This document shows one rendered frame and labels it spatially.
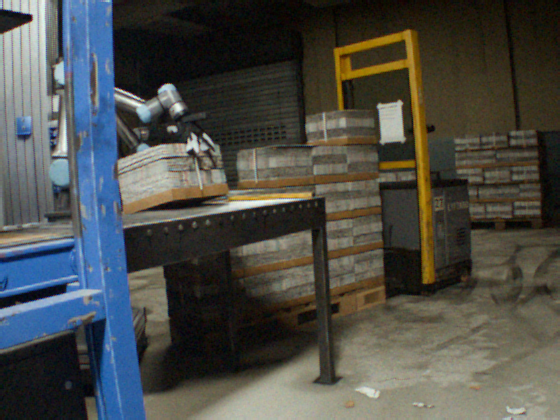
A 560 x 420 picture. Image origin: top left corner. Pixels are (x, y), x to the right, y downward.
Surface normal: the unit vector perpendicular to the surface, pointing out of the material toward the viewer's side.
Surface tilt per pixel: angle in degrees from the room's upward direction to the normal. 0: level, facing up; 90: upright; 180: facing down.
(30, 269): 90
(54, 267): 90
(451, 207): 90
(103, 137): 90
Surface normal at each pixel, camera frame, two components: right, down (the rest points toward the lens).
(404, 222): -0.76, 0.09
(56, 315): 0.86, -0.04
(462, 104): -0.50, 0.08
